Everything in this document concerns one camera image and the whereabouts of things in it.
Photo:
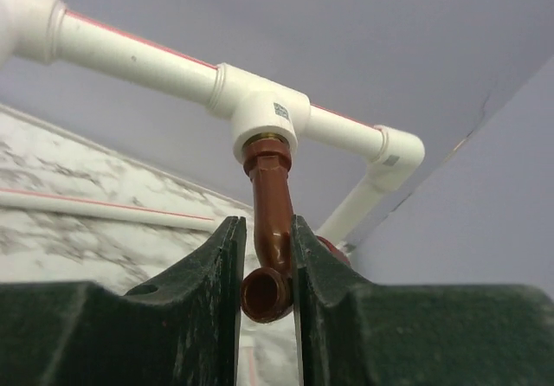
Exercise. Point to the brown faucet chrome knob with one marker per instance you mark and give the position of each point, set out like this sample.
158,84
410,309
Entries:
267,293

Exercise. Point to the white PVC pipe frame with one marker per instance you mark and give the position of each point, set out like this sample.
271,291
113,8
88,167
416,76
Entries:
44,30

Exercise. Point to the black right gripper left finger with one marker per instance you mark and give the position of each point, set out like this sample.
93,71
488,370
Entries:
180,327

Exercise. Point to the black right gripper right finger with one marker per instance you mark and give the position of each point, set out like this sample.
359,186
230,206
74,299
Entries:
351,331

